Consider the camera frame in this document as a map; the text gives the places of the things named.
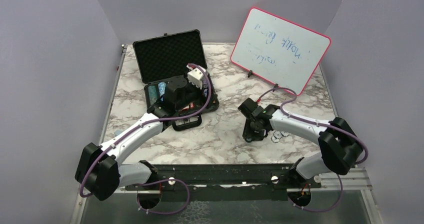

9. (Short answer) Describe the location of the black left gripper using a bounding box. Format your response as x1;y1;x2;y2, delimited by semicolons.
176;72;218;111

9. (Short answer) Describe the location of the red playing card deck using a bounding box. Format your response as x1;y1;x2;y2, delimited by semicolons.
181;102;195;112

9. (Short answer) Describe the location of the black poker set case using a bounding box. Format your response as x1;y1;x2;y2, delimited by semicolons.
132;29;219;131

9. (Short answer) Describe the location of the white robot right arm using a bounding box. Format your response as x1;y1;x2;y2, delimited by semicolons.
238;98;366;188

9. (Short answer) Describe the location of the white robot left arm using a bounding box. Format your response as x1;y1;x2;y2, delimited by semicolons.
74;74;214;201

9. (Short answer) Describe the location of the light blue chip stack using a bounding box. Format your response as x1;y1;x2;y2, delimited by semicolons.
157;82;167;99

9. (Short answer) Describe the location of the green blue chip stack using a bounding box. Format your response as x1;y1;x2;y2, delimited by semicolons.
147;85;159;106

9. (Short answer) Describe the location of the light blue small container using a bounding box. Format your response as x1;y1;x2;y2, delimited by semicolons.
114;130;122;137

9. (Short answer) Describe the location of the pink framed whiteboard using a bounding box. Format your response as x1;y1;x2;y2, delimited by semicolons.
230;7;332;95

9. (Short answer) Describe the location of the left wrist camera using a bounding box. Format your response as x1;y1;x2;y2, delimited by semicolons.
187;67;205;89

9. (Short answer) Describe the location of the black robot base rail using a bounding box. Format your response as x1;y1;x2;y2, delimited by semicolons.
124;162;322;204

